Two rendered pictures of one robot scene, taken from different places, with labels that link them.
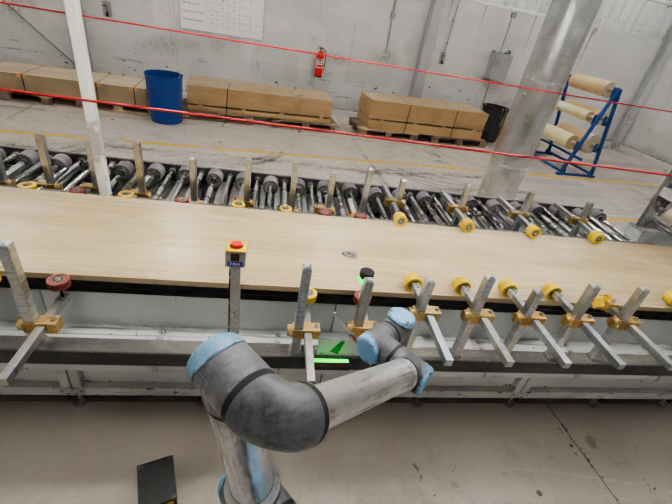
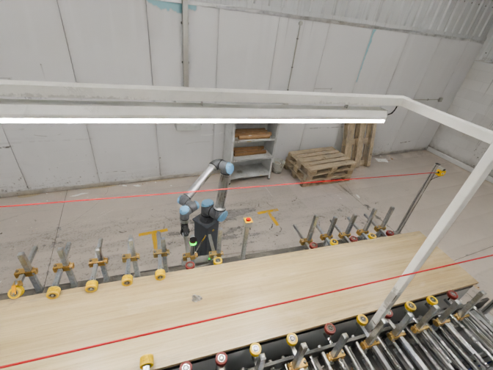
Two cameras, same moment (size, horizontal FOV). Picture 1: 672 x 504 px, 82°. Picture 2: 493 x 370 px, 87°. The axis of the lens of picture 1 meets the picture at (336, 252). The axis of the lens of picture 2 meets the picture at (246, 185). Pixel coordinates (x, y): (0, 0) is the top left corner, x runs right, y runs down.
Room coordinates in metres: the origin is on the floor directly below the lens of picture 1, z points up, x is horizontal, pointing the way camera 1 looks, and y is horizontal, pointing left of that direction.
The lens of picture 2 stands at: (2.95, 0.00, 2.81)
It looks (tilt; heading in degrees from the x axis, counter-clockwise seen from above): 33 degrees down; 171
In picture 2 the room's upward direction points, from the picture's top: 8 degrees clockwise
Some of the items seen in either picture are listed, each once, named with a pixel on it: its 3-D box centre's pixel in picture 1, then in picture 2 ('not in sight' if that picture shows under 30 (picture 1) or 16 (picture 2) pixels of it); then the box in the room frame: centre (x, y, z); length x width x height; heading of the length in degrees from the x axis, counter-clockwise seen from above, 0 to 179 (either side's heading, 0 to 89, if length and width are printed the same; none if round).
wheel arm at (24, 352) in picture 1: (38, 334); (302, 238); (0.94, 1.02, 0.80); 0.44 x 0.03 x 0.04; 12
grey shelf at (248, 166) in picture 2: not in sight; (249, 141); (-1.60, 0.68, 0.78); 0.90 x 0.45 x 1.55; 107
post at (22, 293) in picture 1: (23, 297); (310, 232); (0.98, 1.07, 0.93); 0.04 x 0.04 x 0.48; 12
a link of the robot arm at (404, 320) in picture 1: (397, 328); (184, 213); (0.96, -0.25, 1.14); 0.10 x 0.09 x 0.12; 141
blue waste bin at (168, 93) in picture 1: (166, 96); not in sight; (6.07, 3.03, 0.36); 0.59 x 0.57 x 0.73; 17
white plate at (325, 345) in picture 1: (347, 347); (195, 260); (1.21, -0.12, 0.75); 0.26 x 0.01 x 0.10; 102
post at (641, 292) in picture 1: (615, 326); (31, 274); (1.50, -1.37, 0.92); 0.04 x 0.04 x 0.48; 12
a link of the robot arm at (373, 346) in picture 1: (379, 344); (191, 206); (0.87, -0.18, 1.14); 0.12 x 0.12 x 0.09; 51
